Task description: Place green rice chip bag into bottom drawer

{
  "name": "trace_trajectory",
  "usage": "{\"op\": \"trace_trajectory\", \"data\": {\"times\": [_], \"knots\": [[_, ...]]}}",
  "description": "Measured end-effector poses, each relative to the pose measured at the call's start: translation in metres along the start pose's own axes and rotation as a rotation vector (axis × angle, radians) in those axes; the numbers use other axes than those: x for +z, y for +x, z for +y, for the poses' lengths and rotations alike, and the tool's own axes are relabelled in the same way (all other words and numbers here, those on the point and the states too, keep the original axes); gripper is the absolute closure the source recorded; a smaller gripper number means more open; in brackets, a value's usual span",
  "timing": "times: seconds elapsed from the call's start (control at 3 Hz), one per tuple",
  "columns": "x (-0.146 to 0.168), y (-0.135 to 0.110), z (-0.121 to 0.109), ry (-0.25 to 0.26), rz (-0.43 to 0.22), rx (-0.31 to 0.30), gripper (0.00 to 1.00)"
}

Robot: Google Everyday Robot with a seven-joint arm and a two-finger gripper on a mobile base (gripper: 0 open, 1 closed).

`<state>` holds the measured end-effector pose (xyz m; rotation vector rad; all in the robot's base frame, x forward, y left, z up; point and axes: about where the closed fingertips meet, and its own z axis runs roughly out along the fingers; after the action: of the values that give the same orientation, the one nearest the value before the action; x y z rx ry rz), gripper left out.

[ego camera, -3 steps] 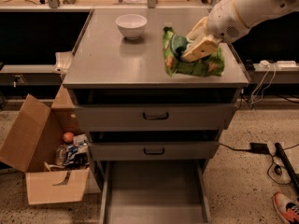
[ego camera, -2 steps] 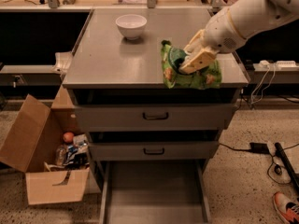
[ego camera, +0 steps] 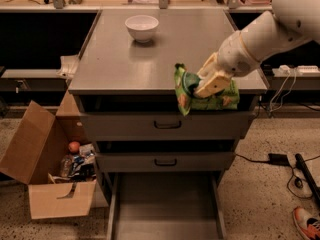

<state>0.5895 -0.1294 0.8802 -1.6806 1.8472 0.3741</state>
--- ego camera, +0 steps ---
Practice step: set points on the open cardboard box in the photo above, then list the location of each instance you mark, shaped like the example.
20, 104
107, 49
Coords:
35, 153

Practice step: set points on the clear plastic bottle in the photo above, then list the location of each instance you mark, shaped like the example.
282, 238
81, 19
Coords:
65, 166

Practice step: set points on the white power strip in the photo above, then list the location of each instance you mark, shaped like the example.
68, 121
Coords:
304, 70

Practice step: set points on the green rice chip bag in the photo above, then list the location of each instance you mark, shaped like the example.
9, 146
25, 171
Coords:
186, 82

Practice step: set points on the grey drawer cabinet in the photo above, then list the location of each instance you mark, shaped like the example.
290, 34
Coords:
118, 74

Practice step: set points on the top grey drawer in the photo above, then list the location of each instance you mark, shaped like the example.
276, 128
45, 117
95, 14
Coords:
157, 126

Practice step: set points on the black bar on floor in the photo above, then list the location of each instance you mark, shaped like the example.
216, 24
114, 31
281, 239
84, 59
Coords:
301, 165

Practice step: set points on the middle grey drawer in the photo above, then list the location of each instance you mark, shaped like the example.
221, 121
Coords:
164, 161

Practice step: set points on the bottom grey open drawer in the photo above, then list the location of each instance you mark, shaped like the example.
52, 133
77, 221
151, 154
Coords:
165, 206

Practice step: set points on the red apple in box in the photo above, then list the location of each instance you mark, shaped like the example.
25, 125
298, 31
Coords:
74, 147

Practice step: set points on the orange white sneaker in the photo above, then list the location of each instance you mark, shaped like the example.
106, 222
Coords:
307, 225

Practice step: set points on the black power adapter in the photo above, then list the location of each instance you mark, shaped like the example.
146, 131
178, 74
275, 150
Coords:
278, 159

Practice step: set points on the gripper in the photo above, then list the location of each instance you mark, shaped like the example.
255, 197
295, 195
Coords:
234, 56

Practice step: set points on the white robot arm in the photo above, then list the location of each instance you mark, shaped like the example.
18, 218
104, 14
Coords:
289, 24

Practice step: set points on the white ceramic bowl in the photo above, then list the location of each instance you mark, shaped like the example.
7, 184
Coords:
142, 28

